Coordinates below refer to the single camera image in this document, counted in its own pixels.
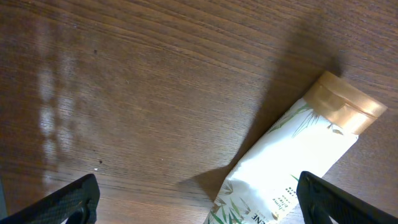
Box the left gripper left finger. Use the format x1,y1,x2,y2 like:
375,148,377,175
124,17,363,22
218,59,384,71
1,174,100,224

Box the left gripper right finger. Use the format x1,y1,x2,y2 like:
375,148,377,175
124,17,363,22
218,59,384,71
297,171,397,224

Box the white floral tube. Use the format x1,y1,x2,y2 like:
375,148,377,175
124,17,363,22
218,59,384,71
205,72,386,224

